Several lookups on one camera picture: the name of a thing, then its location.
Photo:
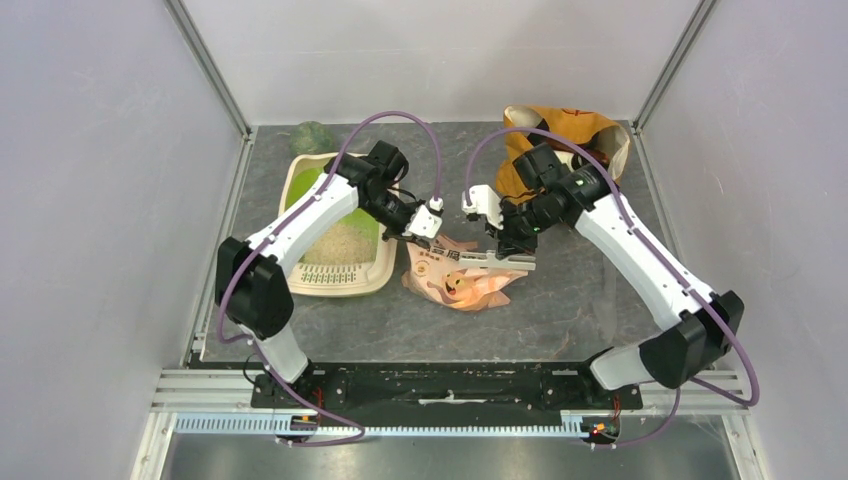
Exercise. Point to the green fuzzy ball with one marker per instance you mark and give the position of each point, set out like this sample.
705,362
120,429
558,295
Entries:
312,138

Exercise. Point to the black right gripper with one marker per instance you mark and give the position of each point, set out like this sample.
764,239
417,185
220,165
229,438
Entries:
508,241

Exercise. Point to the pink cat litter bag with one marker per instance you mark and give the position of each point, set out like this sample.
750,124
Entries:
435,274

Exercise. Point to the cream green litter box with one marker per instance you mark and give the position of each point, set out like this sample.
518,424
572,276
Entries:
347,280

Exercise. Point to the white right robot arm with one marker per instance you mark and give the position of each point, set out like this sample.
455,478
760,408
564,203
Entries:
694,321

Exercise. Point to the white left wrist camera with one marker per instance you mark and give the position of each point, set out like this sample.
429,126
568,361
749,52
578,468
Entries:
426,221

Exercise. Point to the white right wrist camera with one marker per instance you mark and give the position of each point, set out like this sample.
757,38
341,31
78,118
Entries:
481,202

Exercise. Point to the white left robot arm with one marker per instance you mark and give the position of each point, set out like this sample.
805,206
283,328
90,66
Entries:
251,287

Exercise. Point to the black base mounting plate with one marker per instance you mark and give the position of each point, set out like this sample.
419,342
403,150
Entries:
455,394

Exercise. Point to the beige litter pellets pile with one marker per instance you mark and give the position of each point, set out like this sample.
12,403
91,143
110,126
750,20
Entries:
344,244

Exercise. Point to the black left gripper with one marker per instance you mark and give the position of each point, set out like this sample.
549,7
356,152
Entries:
397,236

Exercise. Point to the orange paper bag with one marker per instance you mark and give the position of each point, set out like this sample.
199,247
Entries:
604,139

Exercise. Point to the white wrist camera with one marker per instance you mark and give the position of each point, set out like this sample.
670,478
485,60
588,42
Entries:
481,202
426,221

